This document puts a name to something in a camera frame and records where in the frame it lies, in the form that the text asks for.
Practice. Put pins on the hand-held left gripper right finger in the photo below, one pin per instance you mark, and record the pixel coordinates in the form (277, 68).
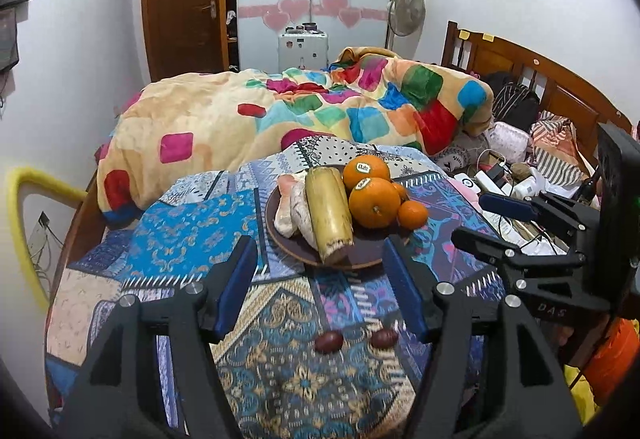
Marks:
(405, 291)

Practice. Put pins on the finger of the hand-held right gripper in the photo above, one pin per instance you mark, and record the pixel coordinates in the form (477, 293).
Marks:
(502, 205)
(480, 244)

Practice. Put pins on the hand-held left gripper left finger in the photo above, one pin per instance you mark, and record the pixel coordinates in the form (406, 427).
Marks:
(235, 291)

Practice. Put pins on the purple plate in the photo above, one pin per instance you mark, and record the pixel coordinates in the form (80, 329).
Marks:
(367, 246)

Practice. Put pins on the small tangerine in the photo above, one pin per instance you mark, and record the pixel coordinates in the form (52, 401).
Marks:
(413, 213)
(400, 191)

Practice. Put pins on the orange with sticker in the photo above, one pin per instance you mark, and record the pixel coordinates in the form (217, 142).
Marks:
(365, 171)
(375, 204)

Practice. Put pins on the peeled pomelo segment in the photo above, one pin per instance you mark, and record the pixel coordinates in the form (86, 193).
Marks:
(286, 206)
(303, 219)

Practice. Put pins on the long sugarcane piece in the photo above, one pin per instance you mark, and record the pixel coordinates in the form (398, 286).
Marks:
(327, 214)

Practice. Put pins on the white plastic bottle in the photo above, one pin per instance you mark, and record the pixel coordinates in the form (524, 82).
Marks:
(525, 186)

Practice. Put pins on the white power strip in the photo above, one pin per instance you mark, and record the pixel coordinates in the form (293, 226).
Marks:
(475, 182)

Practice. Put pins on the red date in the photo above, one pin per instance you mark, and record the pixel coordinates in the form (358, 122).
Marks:
(384, 337)
(328, 342)

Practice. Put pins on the pink pillow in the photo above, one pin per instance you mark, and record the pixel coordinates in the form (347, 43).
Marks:
(507, 141)

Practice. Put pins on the blue patterned bedsheet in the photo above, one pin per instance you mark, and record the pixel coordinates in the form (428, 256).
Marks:
(190, 229)

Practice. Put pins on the striped cloth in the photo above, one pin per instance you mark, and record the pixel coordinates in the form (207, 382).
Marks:
(560, 144)

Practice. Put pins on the black striped backpack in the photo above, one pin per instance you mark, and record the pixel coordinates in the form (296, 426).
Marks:
(515, 104)

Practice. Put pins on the wooden bed headboard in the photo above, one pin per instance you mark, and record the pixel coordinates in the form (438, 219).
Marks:
(560, 91)

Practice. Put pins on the orange cloth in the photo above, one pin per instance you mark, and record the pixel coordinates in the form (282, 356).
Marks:
(612, 361)

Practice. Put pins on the colourful patchwork blanket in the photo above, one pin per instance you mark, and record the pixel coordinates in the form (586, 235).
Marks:
(200, 119)

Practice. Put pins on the standing electric fan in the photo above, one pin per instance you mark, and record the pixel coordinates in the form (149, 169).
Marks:
(406, 11)

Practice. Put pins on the yellow foam hoop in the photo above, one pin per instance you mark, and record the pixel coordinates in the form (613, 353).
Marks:
(17, 219)

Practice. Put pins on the white box appliance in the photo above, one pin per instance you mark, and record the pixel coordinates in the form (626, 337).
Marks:
(302, 50)

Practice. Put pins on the jars on white appliance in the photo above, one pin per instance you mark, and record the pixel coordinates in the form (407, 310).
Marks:
(302, 27)

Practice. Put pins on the brown wooden door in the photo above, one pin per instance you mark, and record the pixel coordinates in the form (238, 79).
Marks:
(180, 4)

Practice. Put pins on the small black wall monitor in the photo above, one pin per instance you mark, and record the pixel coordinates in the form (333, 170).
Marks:
(7, 39)

